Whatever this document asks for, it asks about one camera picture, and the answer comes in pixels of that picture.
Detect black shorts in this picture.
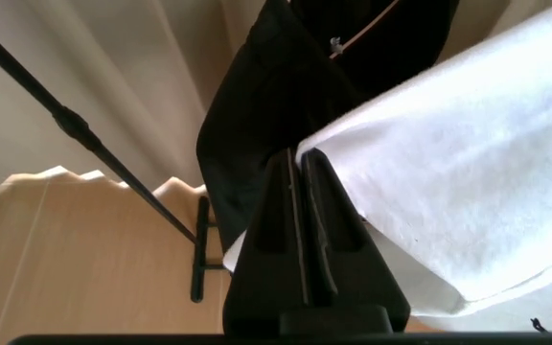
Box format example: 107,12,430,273
195,0,461,253

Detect white garment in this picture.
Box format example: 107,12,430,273
221,0,552,333

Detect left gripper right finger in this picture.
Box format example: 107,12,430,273
300,148,411,335

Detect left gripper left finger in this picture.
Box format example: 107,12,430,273
221,147,311,335

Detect beige curtain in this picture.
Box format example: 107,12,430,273
0,0,552,192

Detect pink clothes hanger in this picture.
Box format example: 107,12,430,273
328,0,402,61

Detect black clothes rack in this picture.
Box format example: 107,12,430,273
0,13,228,304

